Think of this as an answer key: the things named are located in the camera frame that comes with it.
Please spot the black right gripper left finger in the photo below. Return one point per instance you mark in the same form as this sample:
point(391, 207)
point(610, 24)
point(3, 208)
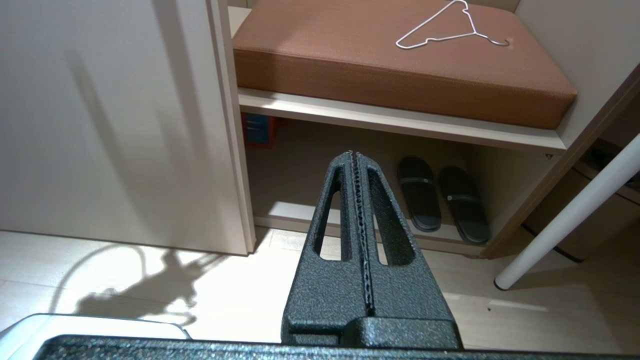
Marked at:
point(325, 295)

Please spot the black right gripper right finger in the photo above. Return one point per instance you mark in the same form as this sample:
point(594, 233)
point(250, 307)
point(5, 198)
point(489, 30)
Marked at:
point(405, 290)

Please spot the beige room door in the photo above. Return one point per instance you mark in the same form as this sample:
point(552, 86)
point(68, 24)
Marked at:
point(100, 125)

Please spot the black slipper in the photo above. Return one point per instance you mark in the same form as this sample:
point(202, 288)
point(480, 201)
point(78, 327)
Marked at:
point(420, 200)
point(465, 210)

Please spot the white bench seat board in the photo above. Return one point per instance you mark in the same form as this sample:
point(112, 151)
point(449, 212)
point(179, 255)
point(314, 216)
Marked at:
point(400, 122)

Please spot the white table leg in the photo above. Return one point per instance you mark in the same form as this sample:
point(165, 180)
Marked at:
point(560, 225)

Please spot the orange blue small box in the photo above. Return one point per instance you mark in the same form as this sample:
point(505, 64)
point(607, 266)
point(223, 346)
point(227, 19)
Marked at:
point(257, 130)

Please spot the brown niche side panel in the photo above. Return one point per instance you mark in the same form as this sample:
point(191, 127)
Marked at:
point(550, 186)

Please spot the brown bench seat cushion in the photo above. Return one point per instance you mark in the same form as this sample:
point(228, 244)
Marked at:
point(400, 75)

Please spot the white robot torso panel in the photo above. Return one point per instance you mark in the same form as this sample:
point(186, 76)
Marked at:
point(75, 325)

